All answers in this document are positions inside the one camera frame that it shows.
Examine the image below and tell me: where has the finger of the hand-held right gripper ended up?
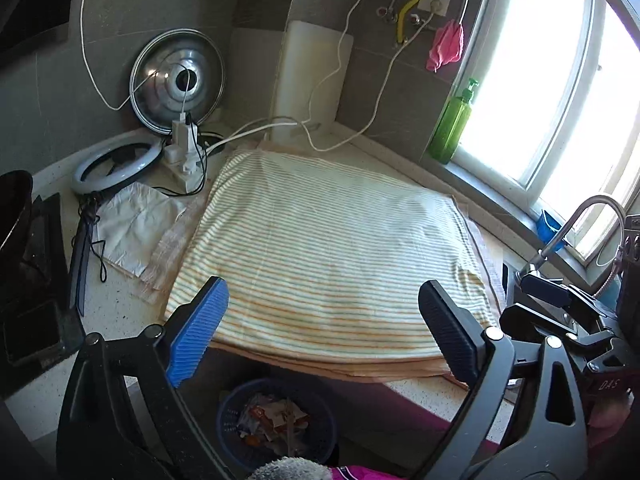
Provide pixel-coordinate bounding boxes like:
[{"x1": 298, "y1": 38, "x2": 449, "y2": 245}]
[
  {"x1": 499, "y1": 304, "x2": 587, "y2": 347},
  {"x1": 517, "y1": 272, "x2": 610, "y2": 313}
]

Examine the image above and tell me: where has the yellow gas hose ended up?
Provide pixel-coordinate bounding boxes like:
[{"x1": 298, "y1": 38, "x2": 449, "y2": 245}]
[{"x1": 396, "y1": 0, "x2": 431, "y2": 47}]

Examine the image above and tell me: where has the white cutting board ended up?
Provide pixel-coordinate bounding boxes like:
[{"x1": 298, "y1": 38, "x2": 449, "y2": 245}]
[{"x1": 271, "y1": 20, "x2": 356, "y2": 144}]

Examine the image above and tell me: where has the steel pot lid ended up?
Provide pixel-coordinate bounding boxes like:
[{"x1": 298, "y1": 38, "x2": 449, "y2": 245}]
[{"x1": 128, "y1": 29, "x2": 227, "y2": 137}]

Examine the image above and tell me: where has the black wok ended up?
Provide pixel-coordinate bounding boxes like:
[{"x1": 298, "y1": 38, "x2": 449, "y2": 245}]
[{"x1": 0, "y1": 170, "x2": 36, "y2": 263}]

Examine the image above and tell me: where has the yellow striped cloth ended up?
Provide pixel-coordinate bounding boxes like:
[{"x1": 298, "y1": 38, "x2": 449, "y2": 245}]
[{"x1": 164, "y1": 149, "x2": 502, "y2": 367}]

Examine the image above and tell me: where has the person's left forearm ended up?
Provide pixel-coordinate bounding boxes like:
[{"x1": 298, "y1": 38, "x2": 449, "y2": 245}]
[{"x1": 327, "y1": 464, "x2": 407, "y2": 480}]

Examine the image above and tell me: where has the steel sink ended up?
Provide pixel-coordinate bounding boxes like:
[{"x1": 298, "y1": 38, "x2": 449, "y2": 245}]
[{"x1": 500, "y1": 260, "x2": 532, "y2": 313}]

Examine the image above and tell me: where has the tan towel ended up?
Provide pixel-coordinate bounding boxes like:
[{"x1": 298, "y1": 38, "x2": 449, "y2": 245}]
[{"x1": 209, "y1": 144, "x2": 507, "y2": 392}]

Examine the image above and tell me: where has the thin black cable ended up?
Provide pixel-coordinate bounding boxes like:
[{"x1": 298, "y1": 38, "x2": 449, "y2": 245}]
[{"x1": 91, "y1": 239, "x2": 109, "y2": 284}]

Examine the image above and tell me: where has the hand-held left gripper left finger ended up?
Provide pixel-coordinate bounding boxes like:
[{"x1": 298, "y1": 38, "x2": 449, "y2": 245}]
[{"x1": 56, "y1": 276, "x2": 241, "y2": 480}]

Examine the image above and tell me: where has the steel faucet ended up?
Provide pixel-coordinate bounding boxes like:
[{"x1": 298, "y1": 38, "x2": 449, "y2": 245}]
[{"x1": 514, "y1": 194, "x2": 630, "y2": 292}]

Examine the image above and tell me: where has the green soap bottle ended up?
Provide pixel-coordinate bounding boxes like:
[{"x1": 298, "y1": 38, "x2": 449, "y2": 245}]
[{"x1": 428, "y1": 78, "x2": 481, "y2": 165}]

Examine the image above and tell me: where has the blue plastic container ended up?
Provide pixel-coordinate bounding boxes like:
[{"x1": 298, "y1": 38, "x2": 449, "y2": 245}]
[{"x1": 536, "y1": 209, "x2": 567, "y2": 253}]

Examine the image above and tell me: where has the white power strip cord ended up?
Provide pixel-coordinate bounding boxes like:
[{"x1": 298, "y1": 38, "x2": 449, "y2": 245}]
[{"x1": 204, "y1": 116, "x2": 322, "y2": 155}]

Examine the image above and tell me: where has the white looping cable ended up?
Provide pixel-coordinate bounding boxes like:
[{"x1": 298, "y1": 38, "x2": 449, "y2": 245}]
[{"x1": 299, "y1": 0, "x2": 437, "y2": 154}]

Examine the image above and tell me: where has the black ring light stand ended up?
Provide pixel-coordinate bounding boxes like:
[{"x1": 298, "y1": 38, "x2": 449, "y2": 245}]
[{"x1": 66, "y1": 197, "x2": 109, "y2": 319}]

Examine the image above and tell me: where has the blue plastic basket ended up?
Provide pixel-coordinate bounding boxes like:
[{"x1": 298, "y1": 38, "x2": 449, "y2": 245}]
[{"x1": 215, "y1": 378, "x2": 338, "y2": 477}]

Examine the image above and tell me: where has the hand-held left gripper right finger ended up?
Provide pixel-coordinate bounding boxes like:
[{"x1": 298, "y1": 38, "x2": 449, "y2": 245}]
[{"x1": 415, "y1": 280, "x2": 591, "y2": 480}]

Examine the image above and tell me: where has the person's left hand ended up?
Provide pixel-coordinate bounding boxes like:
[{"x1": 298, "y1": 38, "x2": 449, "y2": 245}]
[{"x1": 247, "y1": 456, "x2": 334, "y2": 480}]

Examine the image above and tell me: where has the white framed window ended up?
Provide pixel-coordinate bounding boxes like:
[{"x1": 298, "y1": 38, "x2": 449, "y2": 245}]
[{"x1": 450, "y1": 0, "x2": 640, "y2": 282}]

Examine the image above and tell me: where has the white power strip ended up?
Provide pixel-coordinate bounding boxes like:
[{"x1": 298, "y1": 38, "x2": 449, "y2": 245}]
[{"x1": 161, "y1": 115, "x2": 209, "y2": 194}]

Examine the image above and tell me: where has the pink rag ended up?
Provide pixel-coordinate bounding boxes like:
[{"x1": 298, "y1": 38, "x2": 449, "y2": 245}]
[{"x1": 425, "y1": 19, "x2": 466, "y2": 74}]

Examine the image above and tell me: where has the white crumpled bag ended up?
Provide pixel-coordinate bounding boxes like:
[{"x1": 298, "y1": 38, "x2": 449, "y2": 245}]
[{"x1": 94, "y1": 181, "x2": 189, "y2": 279}]

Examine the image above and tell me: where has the white ring light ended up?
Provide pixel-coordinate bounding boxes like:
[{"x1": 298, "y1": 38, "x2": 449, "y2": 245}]
[{"x1": 71, "y1": 138, "x2": 166, "y2": 197}]

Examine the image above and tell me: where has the person's right hand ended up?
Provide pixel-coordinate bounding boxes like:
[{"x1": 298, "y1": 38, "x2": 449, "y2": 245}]
[{"x1": 587, "y1": 394, "x2": 640, "y2": 448}]

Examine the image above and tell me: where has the thin white charging cable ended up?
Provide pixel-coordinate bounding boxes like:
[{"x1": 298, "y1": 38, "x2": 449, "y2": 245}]
[{"x1": 79, "y1": 0, "x2": 193, "y2": 128}]

